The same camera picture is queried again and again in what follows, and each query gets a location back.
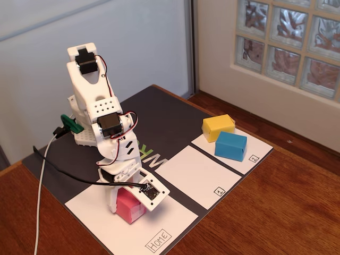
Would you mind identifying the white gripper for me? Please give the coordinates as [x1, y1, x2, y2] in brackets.
[97, 156, 148, 215]

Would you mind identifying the red paper box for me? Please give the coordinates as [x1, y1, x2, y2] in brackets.
[116, 186, 148, 225]

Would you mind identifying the blue paper box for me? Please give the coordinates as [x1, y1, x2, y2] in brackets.
[214, 131, 248, 163]

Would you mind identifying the yellow paper box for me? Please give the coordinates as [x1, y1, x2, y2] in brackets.
[202, 114, 236, 143]

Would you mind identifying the white sheet marked one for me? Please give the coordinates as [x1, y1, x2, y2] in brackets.
[154, 144, 243, 211]

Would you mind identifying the green clamp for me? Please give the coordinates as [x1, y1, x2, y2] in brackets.
[60, 114, 85, 135]

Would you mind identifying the black mat with WRO print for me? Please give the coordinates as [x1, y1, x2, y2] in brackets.
[21, 84, 275, 255]

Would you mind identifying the white sheet marked two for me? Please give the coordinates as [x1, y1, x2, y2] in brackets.
[190, 127, 275, 176]

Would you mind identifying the glass block window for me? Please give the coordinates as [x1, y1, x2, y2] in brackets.
[229, 0, 340, 105]

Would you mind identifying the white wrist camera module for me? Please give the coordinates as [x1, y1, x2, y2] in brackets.
[131, 169, 171, 213]

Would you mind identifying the black camera cable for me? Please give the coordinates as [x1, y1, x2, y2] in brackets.
[32, 145, 146, 190]

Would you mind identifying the white cable with black plug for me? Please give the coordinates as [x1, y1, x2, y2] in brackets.
[32, 126, 67, 255]

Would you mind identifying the grey metal door frame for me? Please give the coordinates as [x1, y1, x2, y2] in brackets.
[183, 0, 200, 99]

